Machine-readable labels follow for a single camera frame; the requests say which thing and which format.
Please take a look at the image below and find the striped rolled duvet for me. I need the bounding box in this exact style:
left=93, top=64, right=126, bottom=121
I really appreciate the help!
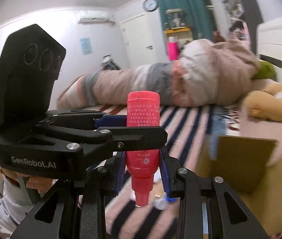
left=57, top=38, right=259, bottom=109

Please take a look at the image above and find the striped bed blanket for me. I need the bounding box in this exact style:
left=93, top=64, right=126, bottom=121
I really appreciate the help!
left=81, top=104, right=242, bottom=239

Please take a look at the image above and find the brown cardboard box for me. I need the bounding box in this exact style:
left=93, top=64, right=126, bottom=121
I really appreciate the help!
left=195, top=135, right=282, bottom=236

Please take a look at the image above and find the red plastic bottle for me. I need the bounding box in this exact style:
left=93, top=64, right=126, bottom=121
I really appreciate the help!
left=126, top=91, right=160, bottom=207

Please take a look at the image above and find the dark bookshelf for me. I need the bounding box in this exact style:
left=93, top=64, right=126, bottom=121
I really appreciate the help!
left=223, top=0, right=263, bottom=53

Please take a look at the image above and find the tan plush toy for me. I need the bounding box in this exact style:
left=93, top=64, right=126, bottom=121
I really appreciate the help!
left=243, top=82, right=282, bottom=122

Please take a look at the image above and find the teal curtain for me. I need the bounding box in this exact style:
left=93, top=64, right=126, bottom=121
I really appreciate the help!
left=158, top=0, right=214, bottom=41

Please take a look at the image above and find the blue wall poster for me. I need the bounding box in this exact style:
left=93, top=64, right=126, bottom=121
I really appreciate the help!
left=80, top=38, right=93, bottom=55

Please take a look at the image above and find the yellow shelf unit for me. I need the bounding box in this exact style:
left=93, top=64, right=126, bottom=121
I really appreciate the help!
left=164, top=26, right=194, bottom=46

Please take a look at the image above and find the glass display case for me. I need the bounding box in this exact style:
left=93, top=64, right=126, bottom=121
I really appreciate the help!
left=165, top=8, right=186, bottom=29

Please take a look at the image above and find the white door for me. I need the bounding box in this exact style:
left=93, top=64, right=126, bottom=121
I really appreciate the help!
left=121, top=14, right=157, bottom=68

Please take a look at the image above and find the round wall clock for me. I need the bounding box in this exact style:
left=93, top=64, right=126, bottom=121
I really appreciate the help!
left=142, top=0, right=159, bottom=12

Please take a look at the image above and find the green plush toy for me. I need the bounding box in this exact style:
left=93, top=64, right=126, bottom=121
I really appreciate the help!
left=252, top=61, right=276, bottom=80

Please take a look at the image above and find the white air conditioner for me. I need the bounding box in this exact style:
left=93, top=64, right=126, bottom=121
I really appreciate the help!
left=78, top=17, right=116, bottom=25

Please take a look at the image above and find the person's left hand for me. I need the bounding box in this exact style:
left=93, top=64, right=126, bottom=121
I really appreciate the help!
left=0, top=167, right=57, bottom=196

